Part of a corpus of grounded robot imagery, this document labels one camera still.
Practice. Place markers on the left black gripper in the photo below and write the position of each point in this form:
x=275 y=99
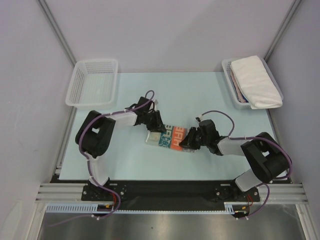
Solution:
x=157 y=126

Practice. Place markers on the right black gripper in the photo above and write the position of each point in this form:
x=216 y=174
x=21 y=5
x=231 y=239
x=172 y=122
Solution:
x=192 y=137

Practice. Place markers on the printed letters towel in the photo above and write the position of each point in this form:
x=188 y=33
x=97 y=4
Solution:
x=170 y=139

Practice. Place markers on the white towel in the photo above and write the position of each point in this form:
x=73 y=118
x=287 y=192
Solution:
x=255 y=83

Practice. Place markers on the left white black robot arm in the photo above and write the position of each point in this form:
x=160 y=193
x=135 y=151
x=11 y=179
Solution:
x=95 y=134

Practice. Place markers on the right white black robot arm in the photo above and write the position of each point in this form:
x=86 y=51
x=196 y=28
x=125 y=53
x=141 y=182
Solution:
x=267 y=160

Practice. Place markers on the pink towel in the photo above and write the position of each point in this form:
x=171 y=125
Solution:
x=239 y=94

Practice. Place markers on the left white plastic basket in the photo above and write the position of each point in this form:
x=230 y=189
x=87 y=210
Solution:
x=93 y=84

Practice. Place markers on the white plastic basket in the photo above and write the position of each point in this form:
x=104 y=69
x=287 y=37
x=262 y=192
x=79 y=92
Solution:
x=226 y=66
x=93 y=84

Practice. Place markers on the right white plastic basket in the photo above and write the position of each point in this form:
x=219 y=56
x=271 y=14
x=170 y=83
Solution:
x=226 y=66

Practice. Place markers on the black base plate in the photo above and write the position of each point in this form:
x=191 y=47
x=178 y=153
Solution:
x=170 y=195

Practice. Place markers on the left aluminium corner post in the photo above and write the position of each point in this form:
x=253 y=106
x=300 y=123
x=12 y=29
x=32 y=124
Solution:
x=52 y=22

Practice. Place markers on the aluminium corner post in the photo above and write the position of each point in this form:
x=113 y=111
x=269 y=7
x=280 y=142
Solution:
x=52 y=22
x=292 y=11

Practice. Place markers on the right aluminium corner post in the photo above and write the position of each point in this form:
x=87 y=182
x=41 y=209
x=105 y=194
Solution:
x=292 y=11

